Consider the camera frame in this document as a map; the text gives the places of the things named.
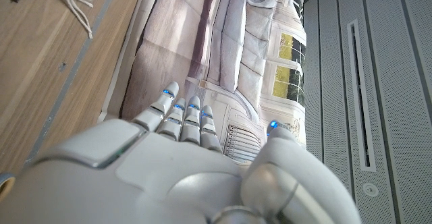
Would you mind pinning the long ceiling slot vent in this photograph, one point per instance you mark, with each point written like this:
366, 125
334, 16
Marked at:
361, 96

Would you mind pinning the round ceiling fixture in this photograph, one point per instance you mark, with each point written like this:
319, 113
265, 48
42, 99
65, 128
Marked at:
370, 190

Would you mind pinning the printed sofa room backdrop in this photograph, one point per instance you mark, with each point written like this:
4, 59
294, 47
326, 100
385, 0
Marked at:
216, 48

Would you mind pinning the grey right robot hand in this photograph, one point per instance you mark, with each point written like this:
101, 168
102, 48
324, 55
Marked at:
152, 176

